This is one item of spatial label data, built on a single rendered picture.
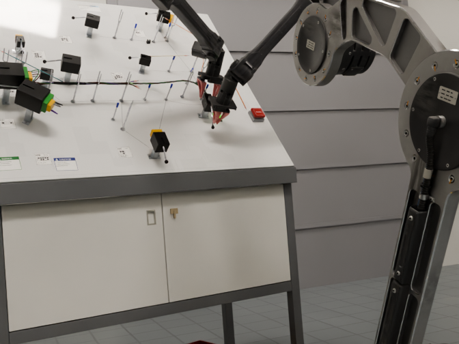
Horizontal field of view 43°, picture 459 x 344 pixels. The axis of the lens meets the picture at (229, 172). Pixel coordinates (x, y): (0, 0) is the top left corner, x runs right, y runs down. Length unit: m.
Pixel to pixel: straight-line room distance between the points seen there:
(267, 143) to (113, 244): 0.78
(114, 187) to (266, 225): 0.67
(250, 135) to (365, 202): 2.46
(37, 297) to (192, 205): 0.63
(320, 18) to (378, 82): 3.52
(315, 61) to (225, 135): 0.98
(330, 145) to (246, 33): 1.08
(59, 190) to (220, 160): 0.64
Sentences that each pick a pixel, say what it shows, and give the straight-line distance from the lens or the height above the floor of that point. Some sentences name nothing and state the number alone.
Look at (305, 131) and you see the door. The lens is 4.51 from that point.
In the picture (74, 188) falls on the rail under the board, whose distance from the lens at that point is 1.97.
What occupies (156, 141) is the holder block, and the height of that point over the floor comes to 0.98.
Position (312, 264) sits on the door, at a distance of 4.52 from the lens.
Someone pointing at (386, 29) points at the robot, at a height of 1.09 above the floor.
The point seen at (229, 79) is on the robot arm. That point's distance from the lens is 2.18.
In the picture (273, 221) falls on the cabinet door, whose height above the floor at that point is 0.65.
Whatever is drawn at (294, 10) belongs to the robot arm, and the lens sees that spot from 2.18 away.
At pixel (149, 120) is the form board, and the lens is 2.27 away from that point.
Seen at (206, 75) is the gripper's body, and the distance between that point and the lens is 2.33.
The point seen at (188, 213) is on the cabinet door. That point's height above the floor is 0.72.
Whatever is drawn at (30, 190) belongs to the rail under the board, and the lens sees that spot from 1.94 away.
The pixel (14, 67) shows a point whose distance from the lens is 2.11.
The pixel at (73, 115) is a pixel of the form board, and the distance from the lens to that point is 2.19.
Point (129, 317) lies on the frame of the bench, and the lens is 2.11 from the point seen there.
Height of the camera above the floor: 0.80
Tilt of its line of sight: 2 degrees up
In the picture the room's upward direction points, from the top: 4 degrees counter-clockwise
